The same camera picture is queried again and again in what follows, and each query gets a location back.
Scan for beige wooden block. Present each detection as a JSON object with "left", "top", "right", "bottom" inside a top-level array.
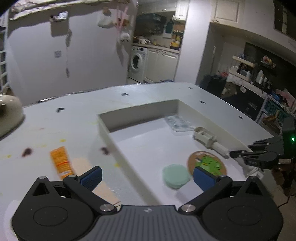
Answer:
[{"left": 71, "top": 158, "right": 122, "bottom": 208}]

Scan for white washing machine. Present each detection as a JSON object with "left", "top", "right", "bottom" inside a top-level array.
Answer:
[{"left": 128, "top": 46, "right": 147, "bottom": 83}]

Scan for clear plastic blister pack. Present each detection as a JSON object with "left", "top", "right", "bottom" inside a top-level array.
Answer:
[{"left": 165, "top": 114, "right": 193, "bottom": 132}]

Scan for white plush sheep toy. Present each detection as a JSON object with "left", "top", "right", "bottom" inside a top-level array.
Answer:
[{"left": 119, "top": 32, "right": 131, "bottom": 42}]

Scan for white wall shelf with bottles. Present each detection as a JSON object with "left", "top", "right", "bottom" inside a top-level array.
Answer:
[{"left": 227, "top": 54, "right": 276, "bottom": 93}]

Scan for mint green round case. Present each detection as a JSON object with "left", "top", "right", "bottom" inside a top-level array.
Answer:
[{"left": 162, "top": 164, "right": 191, "bottom": 190}]

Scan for white perforated metal rack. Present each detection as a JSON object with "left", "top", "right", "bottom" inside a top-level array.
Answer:
[{"left": 255, "top": 95, "right": 295, "bottom": 130}]

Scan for white shallow cardboard box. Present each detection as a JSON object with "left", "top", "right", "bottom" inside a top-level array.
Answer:
[{"left": 97, "top": 99, "right": 265, "bottom": 207}]

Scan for orange cream tube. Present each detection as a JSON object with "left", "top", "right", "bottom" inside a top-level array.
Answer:
[{"left": 50, "top": 147, "right": 74, "bottom": 180}]

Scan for cream cat-shaped ceramic pot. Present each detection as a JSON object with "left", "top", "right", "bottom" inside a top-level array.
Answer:
[{"left": 0, "top": 86, "right": 25, "bottom": 140}]

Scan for white kitchen cabinets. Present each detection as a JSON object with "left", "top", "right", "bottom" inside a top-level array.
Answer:
[{"left": 143, "top": 48, "right": 179, "bottom": 83}]

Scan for white wall socket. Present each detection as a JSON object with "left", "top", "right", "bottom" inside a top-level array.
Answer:
[{"left": 54, "top": 50, "right": 62, "bottom": 58}]

